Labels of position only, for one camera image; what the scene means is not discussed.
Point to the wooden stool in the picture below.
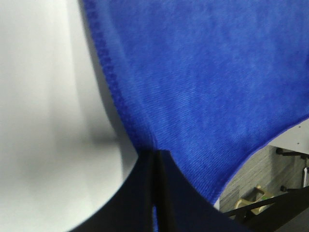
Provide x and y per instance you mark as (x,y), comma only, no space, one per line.
(257,194)

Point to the blue towel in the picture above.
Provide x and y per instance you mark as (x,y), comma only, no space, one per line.
(209,81)

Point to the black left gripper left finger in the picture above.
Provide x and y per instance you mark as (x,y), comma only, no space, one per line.
(130,208)

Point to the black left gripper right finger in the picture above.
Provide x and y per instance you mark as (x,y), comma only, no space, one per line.
(179,207)

